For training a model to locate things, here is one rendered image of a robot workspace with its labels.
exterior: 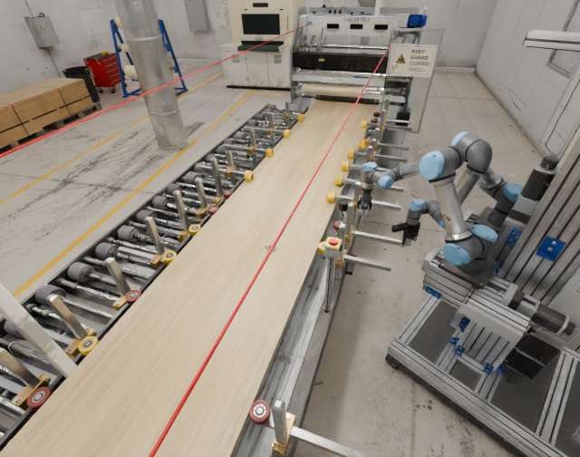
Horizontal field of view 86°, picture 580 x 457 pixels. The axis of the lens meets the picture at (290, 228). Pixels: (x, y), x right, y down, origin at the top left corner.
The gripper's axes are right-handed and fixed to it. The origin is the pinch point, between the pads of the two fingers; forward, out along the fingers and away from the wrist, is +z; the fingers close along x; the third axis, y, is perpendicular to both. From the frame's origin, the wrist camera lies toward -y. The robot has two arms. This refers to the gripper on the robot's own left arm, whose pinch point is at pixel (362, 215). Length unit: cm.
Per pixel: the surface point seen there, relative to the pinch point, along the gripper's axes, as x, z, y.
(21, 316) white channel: 102, -30, -137
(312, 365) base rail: 7, 30, -92
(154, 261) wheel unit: 116, 14, -68
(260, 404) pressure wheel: 19, 10, -124
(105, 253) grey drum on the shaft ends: 154, 17, -70
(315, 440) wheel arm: -5, 17, -126
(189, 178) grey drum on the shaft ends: 156, 17, 31
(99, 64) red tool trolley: 695, 35, 452
